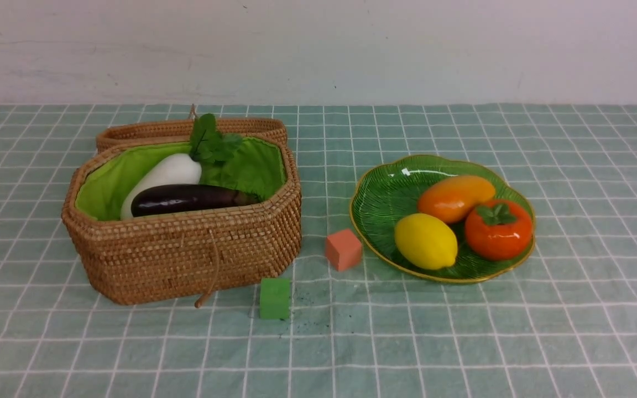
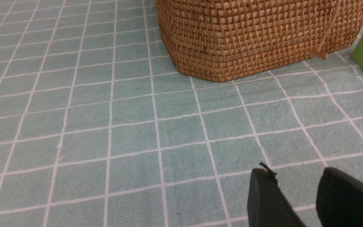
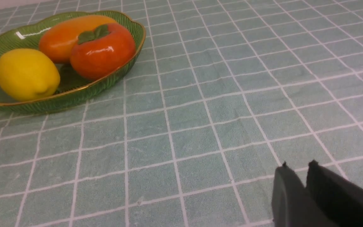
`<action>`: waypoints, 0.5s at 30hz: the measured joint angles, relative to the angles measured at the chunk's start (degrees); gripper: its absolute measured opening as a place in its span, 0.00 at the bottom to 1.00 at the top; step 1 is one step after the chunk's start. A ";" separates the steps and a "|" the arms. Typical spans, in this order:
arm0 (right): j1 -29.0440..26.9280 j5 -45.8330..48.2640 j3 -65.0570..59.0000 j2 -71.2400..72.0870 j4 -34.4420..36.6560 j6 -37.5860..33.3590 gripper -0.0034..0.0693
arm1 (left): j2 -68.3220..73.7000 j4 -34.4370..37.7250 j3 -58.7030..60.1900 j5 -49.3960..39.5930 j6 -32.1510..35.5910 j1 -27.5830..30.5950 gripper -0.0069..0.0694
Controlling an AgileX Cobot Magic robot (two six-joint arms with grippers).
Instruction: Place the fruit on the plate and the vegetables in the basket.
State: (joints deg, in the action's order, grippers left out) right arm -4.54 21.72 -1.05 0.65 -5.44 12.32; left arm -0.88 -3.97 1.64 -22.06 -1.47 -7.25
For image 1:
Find yellow toy lemon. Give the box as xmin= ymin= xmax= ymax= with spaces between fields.
xmin=394 ymin=213 xmax=458 ymax=270

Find orange yellow toy mango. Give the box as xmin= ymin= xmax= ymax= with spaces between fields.
xmin=417 ymin=175 xmax=497 ymax=224

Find white toy radish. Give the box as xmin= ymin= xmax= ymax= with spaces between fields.
xmin=121 ymin=113 xmax=243 ymax=220

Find dark purple toy eggplant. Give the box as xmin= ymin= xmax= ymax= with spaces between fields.
xmin=130 ymin=184 xmax=260 ymax=217

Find orange toy persimmon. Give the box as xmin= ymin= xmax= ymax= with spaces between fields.
xmin=464 ymin=199 xmax=534 ymax=261

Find orange foam cube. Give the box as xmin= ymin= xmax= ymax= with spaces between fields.
xmin=324 ymin=229 xmax=363 ymax=272

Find green glass leaf plate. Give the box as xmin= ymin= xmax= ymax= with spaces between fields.
xmin=349 ymin=154 xmax=536 ymax=285

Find green foam cube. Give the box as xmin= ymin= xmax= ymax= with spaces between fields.
xmin=259 ymin=278 xmax=293 ymax=320

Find woven rattan basket lid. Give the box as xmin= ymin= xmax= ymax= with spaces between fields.
xmin=96 ymin=105 xmax=289 ymax=152

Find woven rattan basket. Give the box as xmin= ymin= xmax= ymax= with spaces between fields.
xmin=61 ymin=137 xmax=302 ymax=307

